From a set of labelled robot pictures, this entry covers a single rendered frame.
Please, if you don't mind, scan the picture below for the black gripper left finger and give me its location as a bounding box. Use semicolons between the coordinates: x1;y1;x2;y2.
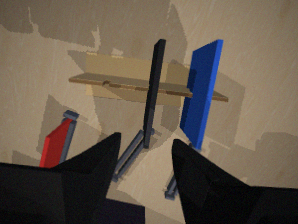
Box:
0;132;121;224

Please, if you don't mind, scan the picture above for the tan slotted board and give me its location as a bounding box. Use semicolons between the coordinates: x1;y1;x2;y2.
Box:
69;52;193;107

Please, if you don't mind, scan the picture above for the blue notched board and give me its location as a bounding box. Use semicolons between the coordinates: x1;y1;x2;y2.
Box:
180;39;223;150

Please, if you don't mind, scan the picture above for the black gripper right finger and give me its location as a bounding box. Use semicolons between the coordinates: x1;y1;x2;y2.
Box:
171;139;298;224

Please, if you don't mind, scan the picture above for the red board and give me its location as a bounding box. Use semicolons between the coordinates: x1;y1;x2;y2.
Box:
39;118;73;168

